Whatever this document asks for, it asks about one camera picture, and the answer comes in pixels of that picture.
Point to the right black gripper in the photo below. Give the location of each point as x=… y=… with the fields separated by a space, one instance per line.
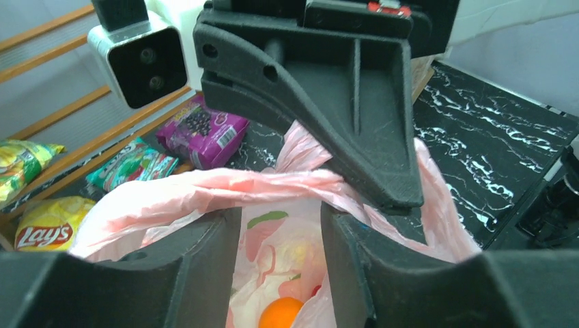
x=351 y=92

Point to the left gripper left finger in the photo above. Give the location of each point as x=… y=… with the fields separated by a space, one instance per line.
x=182 y=280

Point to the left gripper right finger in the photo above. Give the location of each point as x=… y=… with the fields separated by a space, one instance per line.
x=376 y=282

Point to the red bell pepper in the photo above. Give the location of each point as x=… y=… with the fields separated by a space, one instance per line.
x=315 y=290

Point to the orange fruit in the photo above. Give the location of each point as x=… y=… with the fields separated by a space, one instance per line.
x=281 y=313

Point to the pink plastic grocery bag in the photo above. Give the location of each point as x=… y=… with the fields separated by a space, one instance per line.
x=280 y=251

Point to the yellow Lays chips bag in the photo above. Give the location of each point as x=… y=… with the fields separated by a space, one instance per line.
x=51 y=225

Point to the green yellow snack bag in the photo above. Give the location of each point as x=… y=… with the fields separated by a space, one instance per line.
x=21 y=162

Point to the teal candy packet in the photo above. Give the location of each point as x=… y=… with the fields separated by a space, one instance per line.
x=137 y=160

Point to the purple grape candy packet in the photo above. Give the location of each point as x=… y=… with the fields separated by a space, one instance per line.
x=207 y=137

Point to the wooden shelf rack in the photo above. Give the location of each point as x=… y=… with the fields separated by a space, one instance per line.
x=72 y=108

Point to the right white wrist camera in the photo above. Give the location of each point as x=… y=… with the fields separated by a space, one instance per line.
x=138 y=51

